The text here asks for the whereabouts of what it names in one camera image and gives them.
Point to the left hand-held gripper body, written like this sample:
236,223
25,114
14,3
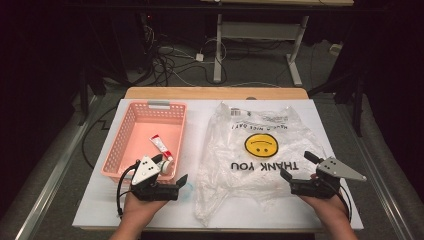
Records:
146,171

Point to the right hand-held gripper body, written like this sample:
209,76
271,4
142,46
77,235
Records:
333,170

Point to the red and white ointment tube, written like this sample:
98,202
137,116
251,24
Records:
160,144

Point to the pink plastic basket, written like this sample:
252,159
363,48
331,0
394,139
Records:
146,133

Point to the clear smiley plastic bag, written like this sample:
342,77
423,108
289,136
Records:
233,156

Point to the person's left hand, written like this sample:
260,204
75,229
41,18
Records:
138,211

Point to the person's right hand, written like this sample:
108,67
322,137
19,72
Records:
331,211

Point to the black stand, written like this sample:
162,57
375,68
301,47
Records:
83,96
357,106

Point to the wooden table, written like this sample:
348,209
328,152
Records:
200,92

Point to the white power adapter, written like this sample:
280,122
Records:
199,57

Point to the metal floor rail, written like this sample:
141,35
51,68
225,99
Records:
53,176
376,180

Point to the white metal desk frame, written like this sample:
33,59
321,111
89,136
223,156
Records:
218,50

